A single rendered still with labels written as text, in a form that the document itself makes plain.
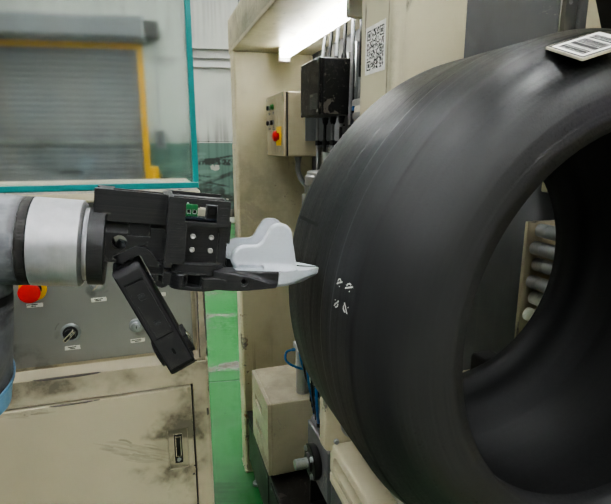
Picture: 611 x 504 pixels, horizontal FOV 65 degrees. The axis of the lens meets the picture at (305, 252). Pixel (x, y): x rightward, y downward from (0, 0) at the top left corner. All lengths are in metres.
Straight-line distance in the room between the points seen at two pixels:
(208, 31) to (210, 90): 1.01
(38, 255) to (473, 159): 0.35
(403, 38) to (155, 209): 0.51
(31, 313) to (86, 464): 0.34
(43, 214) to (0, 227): 0.03
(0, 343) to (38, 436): 0.72
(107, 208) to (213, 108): 9.08
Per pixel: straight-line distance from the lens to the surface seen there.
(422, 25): 0.83
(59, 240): 0.43
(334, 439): 0.87
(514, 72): 0.48
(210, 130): 9.48
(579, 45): 0.51
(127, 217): 0.44
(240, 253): 0.44
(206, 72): 9.57
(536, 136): 0.45
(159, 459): 1.21
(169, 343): 0.46
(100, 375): 1.11
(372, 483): 0.80
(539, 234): 1.12
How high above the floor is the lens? 1.36
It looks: 12 degrees down
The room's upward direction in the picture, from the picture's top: straight up
